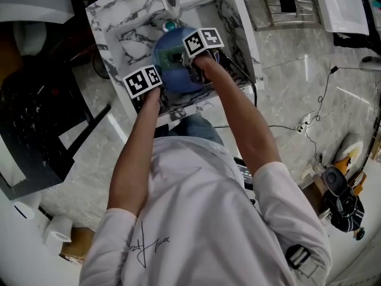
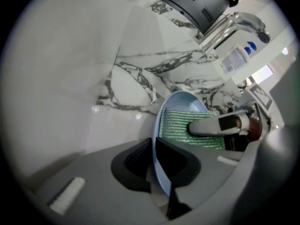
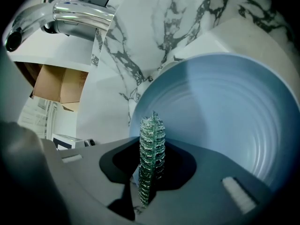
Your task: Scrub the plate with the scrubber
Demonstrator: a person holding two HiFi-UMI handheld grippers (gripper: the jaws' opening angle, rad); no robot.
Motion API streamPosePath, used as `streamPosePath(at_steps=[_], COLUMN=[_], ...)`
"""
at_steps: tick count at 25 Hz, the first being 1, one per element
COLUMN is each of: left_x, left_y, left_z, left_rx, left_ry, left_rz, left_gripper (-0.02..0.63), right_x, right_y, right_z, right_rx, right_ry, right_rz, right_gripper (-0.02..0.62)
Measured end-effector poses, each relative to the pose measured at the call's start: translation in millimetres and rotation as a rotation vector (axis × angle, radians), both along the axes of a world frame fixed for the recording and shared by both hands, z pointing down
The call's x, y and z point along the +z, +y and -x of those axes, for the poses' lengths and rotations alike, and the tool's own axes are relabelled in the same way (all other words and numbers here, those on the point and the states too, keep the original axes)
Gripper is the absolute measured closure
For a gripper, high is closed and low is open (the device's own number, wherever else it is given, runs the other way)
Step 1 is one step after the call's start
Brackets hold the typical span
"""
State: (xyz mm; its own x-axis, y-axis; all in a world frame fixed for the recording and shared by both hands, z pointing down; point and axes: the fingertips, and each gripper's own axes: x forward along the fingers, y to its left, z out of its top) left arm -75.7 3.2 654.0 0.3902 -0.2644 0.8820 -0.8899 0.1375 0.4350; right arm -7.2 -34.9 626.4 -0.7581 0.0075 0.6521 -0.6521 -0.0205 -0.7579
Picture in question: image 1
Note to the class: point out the person's blue jeans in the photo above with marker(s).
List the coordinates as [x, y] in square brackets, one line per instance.
[193, 128]

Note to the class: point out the white slotted dispenser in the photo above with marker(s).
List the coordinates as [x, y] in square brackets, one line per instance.
[23, 210]

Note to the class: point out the person's right forearm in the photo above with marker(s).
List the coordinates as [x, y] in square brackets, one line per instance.
[244, 130]

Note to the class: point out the black round basket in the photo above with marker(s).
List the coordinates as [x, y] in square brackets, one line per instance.
[99, 67]

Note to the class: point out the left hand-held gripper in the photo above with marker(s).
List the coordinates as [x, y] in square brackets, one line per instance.
[141, 82]

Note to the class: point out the white rectangular inset basin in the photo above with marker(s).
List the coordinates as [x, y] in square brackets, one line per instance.
[10, 165]

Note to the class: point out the small cardboard box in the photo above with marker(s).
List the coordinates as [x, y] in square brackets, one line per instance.
[78, 243]

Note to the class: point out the stainless steel rack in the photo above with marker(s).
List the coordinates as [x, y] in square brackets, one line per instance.
[297, 19]

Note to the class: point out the person's left forearm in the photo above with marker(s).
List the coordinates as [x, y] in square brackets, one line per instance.
[131, 165]

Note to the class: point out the chrome faucet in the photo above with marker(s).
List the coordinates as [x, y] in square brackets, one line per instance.
[169, 1]

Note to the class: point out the white table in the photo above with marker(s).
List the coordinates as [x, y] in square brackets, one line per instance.
[339, 4]

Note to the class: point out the green textured sponge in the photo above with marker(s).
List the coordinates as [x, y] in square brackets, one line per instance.
[165, 60]

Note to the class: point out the white ceramic basin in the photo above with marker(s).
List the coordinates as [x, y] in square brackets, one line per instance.
[29, 1]

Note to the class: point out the white ceramic toilet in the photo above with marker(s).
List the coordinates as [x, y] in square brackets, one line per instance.
[346, 144]

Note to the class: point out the white paper roll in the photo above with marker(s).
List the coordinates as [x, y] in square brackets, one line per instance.
[58, 228]

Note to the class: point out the teal sink drain plug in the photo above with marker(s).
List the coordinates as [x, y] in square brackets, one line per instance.
[170, 25]

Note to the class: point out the white power strip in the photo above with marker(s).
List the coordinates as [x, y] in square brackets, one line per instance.
[300, 127]

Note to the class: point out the person's white shirt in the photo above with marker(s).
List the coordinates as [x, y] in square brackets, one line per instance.
[202, 225]

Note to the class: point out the white marble sink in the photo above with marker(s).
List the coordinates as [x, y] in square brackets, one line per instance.
[119, 16]

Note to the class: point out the blue large plate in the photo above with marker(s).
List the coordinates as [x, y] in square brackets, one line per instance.
[178, 82]

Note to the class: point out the black marble vanity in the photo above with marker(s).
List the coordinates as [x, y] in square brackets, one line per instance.
[29, 115]

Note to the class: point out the black tablet screen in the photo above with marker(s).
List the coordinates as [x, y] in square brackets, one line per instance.
[245, 174]

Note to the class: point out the white rounded ceramic fixture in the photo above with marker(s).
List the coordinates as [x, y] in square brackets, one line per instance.
[29, 39]

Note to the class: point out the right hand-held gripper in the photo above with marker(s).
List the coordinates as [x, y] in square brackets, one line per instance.
[202, 42]

